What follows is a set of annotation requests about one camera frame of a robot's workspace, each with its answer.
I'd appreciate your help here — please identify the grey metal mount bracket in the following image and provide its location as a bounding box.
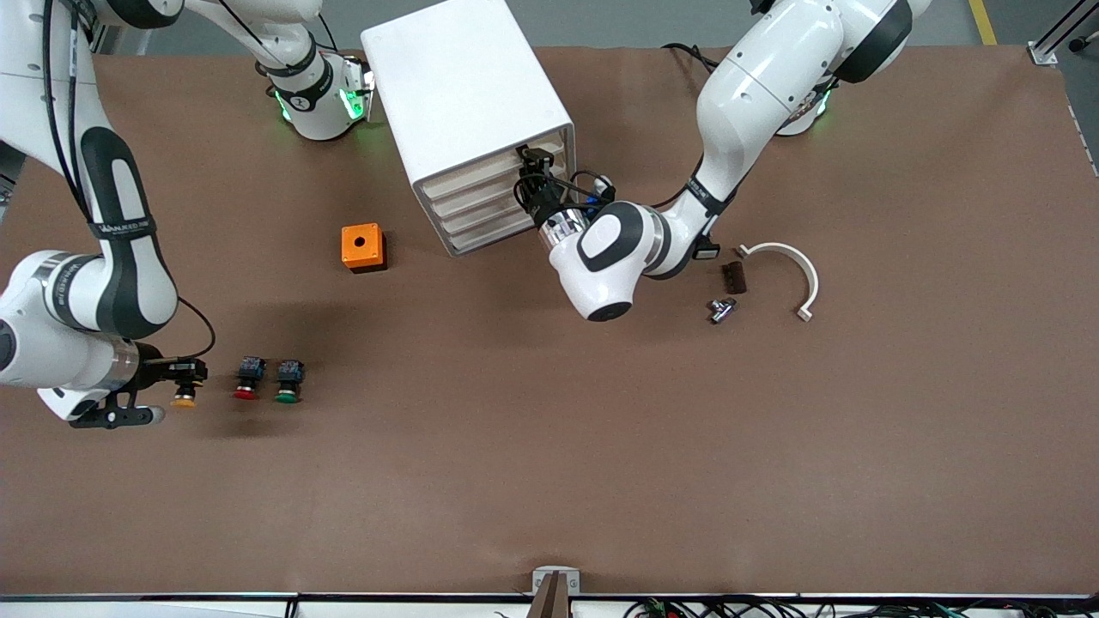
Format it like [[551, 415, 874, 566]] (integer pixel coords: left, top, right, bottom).
[[532, 566, 581, 596]]

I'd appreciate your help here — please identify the tangled cable bundle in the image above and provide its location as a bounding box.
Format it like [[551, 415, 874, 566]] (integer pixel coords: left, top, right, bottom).
[[625, 597, 1070, 618]]

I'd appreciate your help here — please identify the orange button enclosure box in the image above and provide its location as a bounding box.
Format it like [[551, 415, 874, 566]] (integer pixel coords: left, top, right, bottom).
[[340, 223, 388, 274]]

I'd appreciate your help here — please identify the white curved plastic bracket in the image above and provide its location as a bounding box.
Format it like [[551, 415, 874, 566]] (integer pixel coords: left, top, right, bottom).
[[737, 242, 821, 323]]

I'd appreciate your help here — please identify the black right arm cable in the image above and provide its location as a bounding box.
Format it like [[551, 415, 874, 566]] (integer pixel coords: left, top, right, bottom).
[[159, 296, 216, 363]]

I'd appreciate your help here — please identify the aluminium profile beam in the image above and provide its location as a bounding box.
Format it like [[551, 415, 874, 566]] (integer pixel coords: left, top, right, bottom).
[[1028, 0, 1099, 67]]

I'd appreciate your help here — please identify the white table edge rail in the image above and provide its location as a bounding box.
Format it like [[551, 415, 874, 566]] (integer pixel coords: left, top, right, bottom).
[[0, 592, 1099, 618]]

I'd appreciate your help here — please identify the green push button switch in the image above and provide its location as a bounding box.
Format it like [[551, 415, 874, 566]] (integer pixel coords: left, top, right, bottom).
[[274, 359, 307, 405]]

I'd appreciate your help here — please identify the black left arm base cable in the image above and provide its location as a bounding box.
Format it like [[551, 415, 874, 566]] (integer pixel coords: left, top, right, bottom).
[[661, 41, 720, 71]]

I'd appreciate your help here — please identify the brown wedge post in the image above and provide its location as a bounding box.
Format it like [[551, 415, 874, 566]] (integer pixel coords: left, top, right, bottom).
[[526, 573, 574, 618]]

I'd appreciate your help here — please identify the aluminium frame post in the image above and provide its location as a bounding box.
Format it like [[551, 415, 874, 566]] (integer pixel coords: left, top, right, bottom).
[[76, 0, 117, 54]]

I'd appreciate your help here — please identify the red push button switch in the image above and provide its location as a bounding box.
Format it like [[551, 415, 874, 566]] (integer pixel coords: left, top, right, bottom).
[[233, 355, 267, 401]]

